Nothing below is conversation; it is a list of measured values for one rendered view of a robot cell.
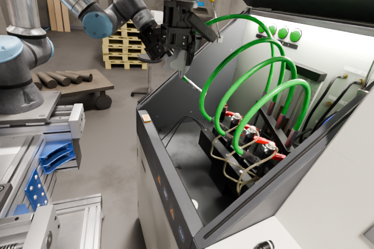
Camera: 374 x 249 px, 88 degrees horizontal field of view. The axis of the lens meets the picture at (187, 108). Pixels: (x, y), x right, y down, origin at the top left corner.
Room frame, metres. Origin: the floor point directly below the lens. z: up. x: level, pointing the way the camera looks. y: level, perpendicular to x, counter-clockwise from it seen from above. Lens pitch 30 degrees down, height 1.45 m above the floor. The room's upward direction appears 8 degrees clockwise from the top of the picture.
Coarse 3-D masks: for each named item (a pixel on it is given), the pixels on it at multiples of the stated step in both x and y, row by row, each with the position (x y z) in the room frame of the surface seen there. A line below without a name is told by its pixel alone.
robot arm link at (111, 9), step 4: (112, 4) 0.75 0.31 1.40; (108, 8) 0.75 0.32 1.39; (112, 8) 0.74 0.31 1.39; (116, 8) 0.74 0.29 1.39; (112, 12) 0.72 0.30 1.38; (116, 12) 0.73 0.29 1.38; (120, 12) 0.74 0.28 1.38; (116, 16) 0.72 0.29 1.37; (120, 16) 0.74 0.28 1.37; (120, 20) 0.74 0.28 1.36; (124, 20) 0.75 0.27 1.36; (128, 20) 0.76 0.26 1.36; (120, 24) 0.75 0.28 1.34; (116, 28) 0.70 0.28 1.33
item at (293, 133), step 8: (296, 80) 0.43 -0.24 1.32; (280, 88) 0.41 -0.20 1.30; (304, 88) 0.45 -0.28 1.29; (264, 96) 0.40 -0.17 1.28; (272, 96) 0.40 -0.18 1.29; (304, 96) 0.47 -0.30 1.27; (256, 104) 0.39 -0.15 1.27; (304, 104) 0.47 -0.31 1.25; (248, 112) 0.38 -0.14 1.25; (304, 112) 0.47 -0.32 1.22; (248, 120) 0.37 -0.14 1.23; (240, 128) 0.37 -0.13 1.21; (296, 128) 0.47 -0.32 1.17; (288, 136) 0.48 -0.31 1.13; (232, 144) 0.38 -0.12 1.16; (288, 144) 0.47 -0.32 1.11; (240, 152) 0.38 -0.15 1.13; (256, 160) 0.41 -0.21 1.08
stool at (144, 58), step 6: (144, 54) 2.76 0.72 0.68; (144, 60) 2.54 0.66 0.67; (150, 60) 2.55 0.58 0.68; (156, 60) 2.60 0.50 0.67; (162, 60) 2.72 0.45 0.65; (150, 66) 2.69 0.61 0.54; (150, 72) 2.69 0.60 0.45; (150, 78) 2.69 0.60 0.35; (150, 84) 2.70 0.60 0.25; (150, 90) 2.70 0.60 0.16; (132, 96) 2.71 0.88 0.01; (144, 96) 2.59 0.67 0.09; (138, 102) 2.45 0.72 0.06
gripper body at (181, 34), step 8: (168, 0) 0.56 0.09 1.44; (176, 0) 0.54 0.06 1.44; (168, 8) 0.55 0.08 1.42; (176, 8) 0.55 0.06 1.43; (184, 8) 0.56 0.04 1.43; (168, 16) 0.55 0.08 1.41; (176, 16) 0.55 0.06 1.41; (184, 16) 0.56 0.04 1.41; (168, 24) 0.55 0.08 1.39; (176, 24) 0.55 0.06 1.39; (184, 24) 0.56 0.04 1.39; (160, 32) 0.58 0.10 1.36; (168, 32) 0.53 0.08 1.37; (176, 32) 0.53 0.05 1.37; (184, 32) 0.54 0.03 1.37; (192, 32) 0.55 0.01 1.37; (160, 40) 0.58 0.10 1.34; (168, 40) 0.52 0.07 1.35; (176, 40) 0.54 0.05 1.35; (184, 40) 0.55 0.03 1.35; (176, 48) 0.53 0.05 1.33
